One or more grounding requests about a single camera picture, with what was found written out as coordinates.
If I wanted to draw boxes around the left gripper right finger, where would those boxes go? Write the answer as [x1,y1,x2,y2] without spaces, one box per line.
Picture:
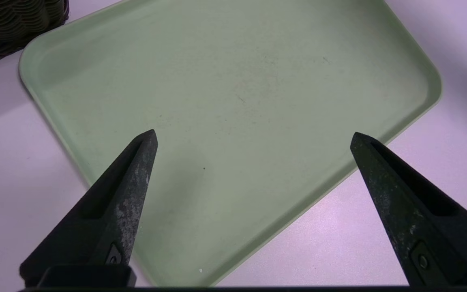
[350,132,467,286]

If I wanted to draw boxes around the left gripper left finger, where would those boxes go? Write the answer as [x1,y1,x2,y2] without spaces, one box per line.
[19,130,159,284]

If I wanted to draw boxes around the light green plastic tray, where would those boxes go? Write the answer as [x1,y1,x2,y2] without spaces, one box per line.
[19,0,443,288]

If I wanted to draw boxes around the dark brown wicker basket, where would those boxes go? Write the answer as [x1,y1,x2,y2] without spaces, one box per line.
[0,0,70,70]

